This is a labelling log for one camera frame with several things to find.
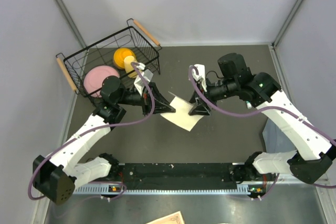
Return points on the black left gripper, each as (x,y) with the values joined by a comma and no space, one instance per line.
(161,105)

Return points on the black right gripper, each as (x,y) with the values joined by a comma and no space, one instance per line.
(200,107)

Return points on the cream paper letter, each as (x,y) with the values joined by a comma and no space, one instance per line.
(181,117)

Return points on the grey blue envelope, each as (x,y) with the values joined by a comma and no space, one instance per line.
(275,140)

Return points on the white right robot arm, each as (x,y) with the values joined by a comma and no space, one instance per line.
(314,151)

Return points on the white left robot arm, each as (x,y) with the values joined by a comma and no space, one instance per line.
(59,174)

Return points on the green white glue stick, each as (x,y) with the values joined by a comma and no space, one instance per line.
(248,104)

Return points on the pale yellow mug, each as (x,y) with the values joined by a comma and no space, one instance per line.
(129,69)

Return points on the orange bowl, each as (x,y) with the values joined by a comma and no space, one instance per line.
(119,56)

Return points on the pink plate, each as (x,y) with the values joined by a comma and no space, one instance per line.
(95,77)

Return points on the brown patterned paper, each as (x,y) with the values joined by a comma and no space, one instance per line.
(174,218)

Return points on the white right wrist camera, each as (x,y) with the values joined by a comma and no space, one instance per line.
(199,75)

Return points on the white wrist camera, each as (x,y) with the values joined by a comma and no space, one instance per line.
(144,75)
(199,75)

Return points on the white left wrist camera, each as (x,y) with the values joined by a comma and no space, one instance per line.
(144,75)

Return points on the black wire dish basket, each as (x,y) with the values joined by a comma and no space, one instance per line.
(101,53)

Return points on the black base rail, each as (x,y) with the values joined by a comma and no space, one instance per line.
(183,175)

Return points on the grey slotted cable duct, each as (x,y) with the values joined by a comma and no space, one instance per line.
(114,189)

